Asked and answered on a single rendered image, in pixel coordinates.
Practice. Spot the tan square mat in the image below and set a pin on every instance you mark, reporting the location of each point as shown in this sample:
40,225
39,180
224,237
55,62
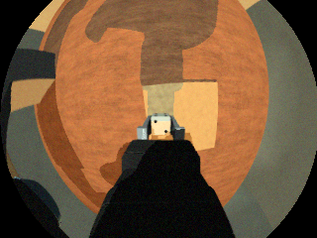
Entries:
194,106

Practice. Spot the white die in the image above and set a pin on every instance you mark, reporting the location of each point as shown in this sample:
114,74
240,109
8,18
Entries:
160,123

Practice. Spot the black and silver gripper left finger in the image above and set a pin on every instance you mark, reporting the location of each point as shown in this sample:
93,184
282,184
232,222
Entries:
144,131

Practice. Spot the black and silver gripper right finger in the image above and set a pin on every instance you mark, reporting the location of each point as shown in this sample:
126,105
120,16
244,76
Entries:
176,131

